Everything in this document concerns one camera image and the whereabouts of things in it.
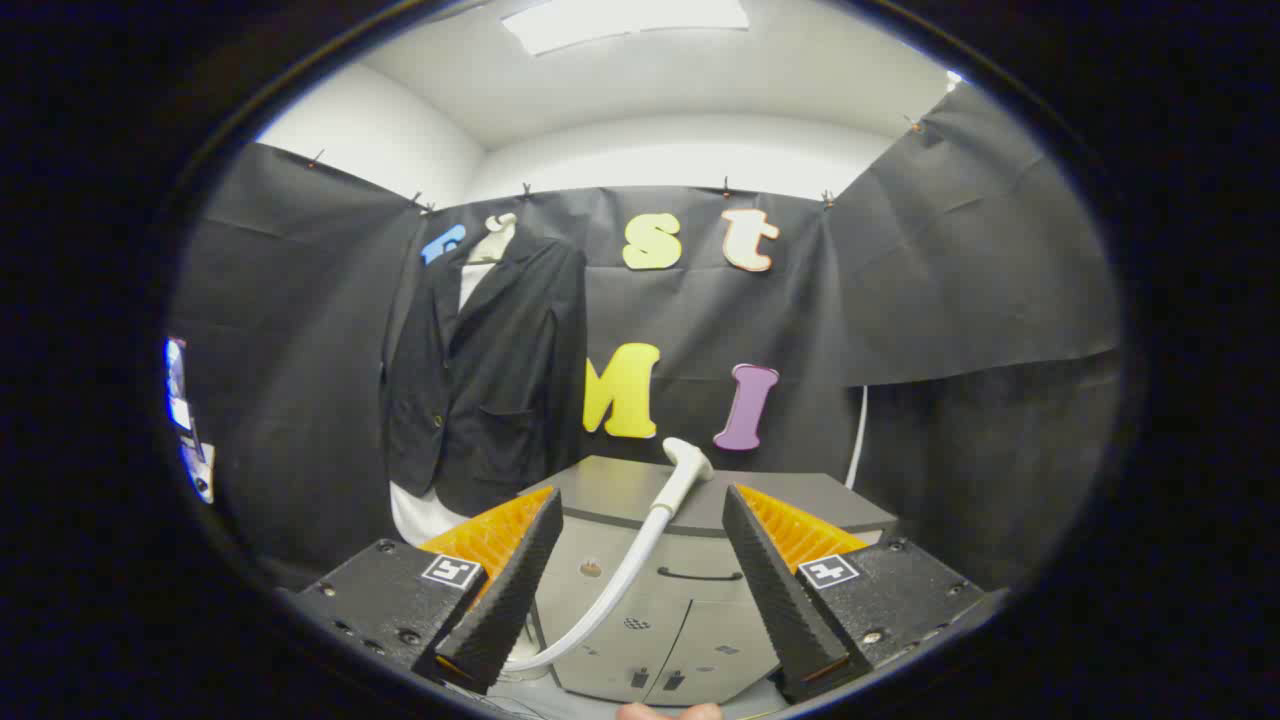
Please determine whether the white cable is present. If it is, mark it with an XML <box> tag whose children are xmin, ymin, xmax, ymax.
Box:
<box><xmin>845</xmin><ymin>385</ymin><xmax>869</xmax><ymax>491</ymax></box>

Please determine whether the blue and white panel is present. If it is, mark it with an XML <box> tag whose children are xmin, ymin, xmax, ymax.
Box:
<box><xmin>165</xmin><ymin>338</ymin><xmax>216</xmax><ymax>504</ymax></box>

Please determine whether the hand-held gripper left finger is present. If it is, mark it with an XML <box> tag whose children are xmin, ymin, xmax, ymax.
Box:
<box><xmin>290</xmin><ymin>487</ymin><xmax>564</xmax><ymax>696</ymax></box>

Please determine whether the ceiling light panel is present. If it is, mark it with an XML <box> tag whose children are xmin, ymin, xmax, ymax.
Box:
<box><xmin>500</xmin><ymin>0</ymin><xmax>751</xmax><ymax>56</ymax></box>

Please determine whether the white garment steamer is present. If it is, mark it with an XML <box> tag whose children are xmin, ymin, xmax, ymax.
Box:
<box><xmin>505</xmin><ymin>437</ymin><xmax>714</xmax><ymax>673</ymax></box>

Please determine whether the grey cabinet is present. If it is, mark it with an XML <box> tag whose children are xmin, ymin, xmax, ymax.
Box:
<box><xmin>520</xmin><ymin>455</ymin><xmax>899</xmax><ymax>707</ymax></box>

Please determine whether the black backdrop cloth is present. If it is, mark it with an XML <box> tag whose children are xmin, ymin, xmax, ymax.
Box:
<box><xmin>168</xmin><ymin>85</ymin><xmax>1123</xmax><ymax>591</ymax></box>

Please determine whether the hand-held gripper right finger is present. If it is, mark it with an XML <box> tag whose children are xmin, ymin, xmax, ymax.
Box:
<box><xmin>722</xmin><ymin>484</ymin><xmax>1006</xmax><ymax>704</ymax></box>

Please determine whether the black jacket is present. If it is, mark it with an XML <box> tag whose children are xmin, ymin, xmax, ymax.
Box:
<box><xmin>380</xmin><ymin>225</ymin><xmax>589</xmax><ymax>518</ymax></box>

